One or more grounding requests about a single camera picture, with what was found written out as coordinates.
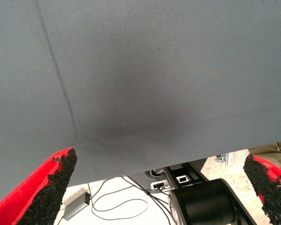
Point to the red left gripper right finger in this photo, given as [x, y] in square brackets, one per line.
[271, 194]

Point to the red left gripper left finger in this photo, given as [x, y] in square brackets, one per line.
[37, 201]

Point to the grey metal box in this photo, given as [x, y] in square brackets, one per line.
[72, 209]

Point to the olive green fabric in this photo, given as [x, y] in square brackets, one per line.
[271, 152]

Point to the small black adapter red light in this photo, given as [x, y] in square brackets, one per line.
[87, 198]

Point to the black cylindrical housing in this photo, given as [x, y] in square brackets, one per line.
[201, 204]

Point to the white power strip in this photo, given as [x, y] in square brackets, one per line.
[165, 182]

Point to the dark grey table cloth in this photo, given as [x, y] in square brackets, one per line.
[140, 70]

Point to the aluminium frame profile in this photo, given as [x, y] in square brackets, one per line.
[229, 158]

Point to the black metal frame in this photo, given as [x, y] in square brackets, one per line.
[172, 178]

